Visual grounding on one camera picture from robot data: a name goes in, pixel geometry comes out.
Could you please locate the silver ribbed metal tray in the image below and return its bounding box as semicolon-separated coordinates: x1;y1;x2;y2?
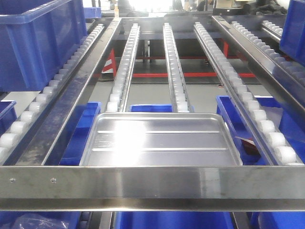
80;112;242;167

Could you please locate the blue bin lower centre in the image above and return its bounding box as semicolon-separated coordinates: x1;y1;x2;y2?
129;104;173;113

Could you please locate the red white warning cone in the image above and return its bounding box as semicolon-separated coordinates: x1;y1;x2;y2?
102;49;117;76

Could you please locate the blue bin lower left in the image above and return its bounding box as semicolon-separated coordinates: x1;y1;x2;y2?
59;102;102;166

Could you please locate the blue bin bottom centre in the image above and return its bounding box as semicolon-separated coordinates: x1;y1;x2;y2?
114;211;233;229

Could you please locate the steel lane divider left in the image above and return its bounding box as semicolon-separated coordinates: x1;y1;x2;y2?
14;18;121;166

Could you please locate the steel lane divider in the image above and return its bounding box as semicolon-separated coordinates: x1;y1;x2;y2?
212;16;305;118
14;18;121;166

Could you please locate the far left white roller track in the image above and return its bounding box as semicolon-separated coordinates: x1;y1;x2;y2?
0;23;105;165

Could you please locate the large blue bin upper left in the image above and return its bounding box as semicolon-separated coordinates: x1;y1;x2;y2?
0;0;87;92

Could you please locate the blue bin lower right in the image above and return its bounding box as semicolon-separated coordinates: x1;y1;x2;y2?
216;95;305;165

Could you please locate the small blue bin left edge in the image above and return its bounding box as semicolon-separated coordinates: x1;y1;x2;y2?
0;100;17;135

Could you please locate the steel lane divider right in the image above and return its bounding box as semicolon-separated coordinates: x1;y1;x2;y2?
212;16;305;118

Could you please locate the blue bin bottom right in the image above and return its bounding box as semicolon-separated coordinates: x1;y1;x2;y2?
250;211;305;229

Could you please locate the far right white roller track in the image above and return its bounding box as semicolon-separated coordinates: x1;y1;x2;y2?
231;21;305;87

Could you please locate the blue bin upper right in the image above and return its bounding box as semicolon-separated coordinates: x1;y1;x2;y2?
280;0;305;66

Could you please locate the clear plastic bag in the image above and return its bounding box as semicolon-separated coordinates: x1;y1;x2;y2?
11;213;70;229

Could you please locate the blue bin bottom left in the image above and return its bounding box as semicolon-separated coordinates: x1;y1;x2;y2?
0;211;81;229

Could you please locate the red floor frame bar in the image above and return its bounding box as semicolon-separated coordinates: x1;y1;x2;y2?
93;72;256;78

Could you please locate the steel front shelf rail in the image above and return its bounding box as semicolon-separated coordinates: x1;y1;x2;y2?
0;166;305;212

